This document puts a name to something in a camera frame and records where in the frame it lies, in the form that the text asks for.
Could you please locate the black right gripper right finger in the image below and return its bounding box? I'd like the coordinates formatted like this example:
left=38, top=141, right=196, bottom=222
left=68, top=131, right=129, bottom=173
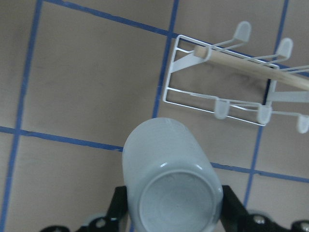
left=220, top=185, right=249, bottom=232

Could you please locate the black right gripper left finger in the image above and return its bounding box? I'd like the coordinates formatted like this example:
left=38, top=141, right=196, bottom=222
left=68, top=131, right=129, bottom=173
left=106, top=186, right=129, bottom=232

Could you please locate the white wire cup rack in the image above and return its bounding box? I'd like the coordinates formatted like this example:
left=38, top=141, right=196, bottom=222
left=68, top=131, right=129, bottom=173
left=162, top=21, right=309, bottom=133

